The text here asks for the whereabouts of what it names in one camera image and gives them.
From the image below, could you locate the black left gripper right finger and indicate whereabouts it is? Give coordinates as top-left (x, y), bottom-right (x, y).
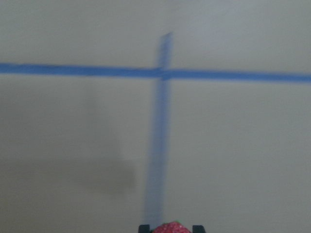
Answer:
top-left (192, 225), bottom-right (204, 233)

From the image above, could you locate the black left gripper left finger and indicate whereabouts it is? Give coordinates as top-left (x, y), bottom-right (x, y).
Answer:
top-left (138, 224), bottom-right (151, 233)

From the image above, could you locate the red strawberry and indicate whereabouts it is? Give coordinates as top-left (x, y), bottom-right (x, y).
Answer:
top-left (151, 221), bottom-right (190, 233)

